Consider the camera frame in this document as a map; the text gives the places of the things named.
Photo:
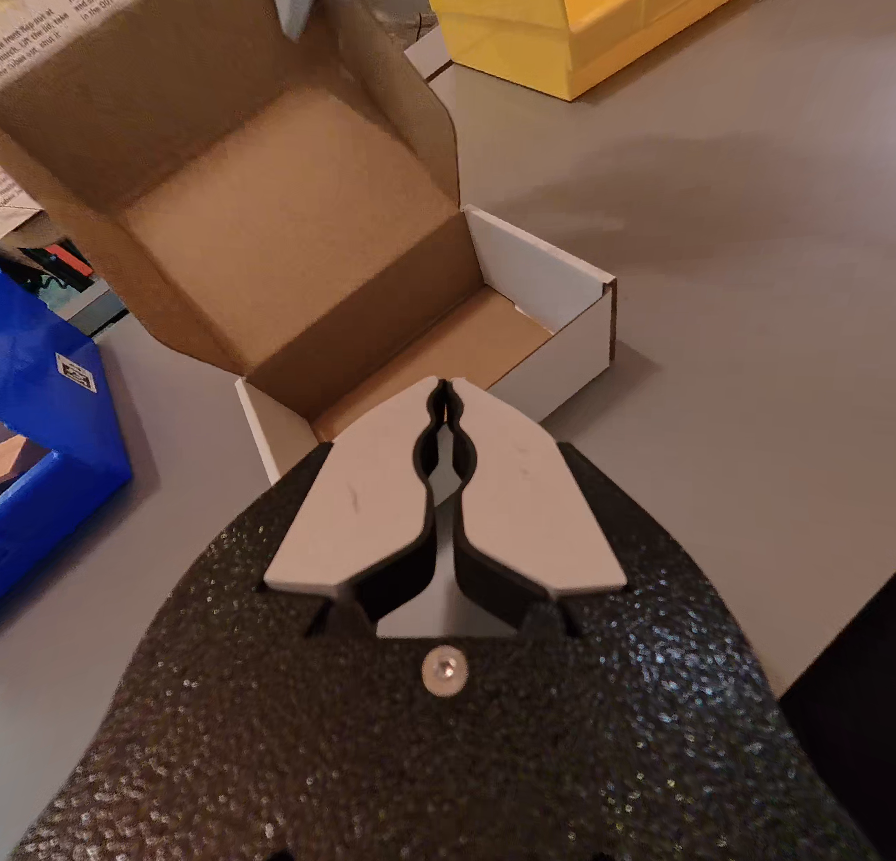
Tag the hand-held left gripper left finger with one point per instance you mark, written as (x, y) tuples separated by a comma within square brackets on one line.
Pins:
[(350, 497)]

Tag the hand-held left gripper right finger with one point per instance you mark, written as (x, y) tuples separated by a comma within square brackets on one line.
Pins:
[(539, 504)]

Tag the yellow plastic bin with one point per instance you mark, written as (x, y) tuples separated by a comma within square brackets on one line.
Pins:
[(574, 28)]

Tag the white cardboard mailer box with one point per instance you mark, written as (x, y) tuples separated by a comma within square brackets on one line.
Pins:
[(280, 210)]

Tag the blue plastic bin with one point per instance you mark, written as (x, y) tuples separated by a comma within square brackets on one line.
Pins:
[(42, 399)]

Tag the printed instruction board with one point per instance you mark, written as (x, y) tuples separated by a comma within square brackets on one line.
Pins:
[(42, 21)]

